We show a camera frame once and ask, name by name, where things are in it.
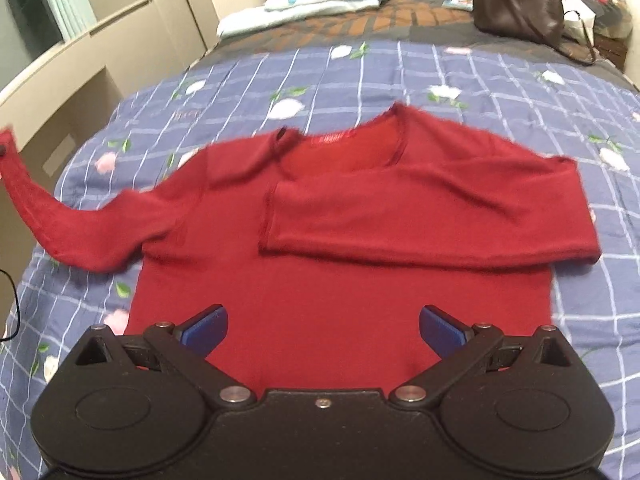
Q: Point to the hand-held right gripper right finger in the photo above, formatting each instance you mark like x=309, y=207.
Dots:
x=440, y=332

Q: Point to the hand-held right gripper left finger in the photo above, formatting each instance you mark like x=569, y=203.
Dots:
x=206, y=331

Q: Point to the red knit sweater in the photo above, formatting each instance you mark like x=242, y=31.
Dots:
x=325, y=300

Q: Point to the plastic bag of clothes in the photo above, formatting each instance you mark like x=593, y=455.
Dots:
x=607, y=0

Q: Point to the blue floral checked blanket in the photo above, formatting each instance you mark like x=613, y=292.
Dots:
x=350, y=77

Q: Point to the dark brown quilted bedspread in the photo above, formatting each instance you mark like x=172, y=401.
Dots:
x=400, y=20

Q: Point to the beige wardrobe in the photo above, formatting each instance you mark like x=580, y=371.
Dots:
x=150, y=20

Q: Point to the brown wooden nightstand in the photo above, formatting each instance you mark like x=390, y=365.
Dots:
x=614, y=52

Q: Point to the brown leather handbag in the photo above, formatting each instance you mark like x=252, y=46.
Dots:
x=515, y=7

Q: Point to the folded white light-blue bedding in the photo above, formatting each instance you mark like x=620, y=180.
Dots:
x=300, y=5

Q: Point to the white paper shopping bag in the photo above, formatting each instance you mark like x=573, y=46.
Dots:
x=575, y=15

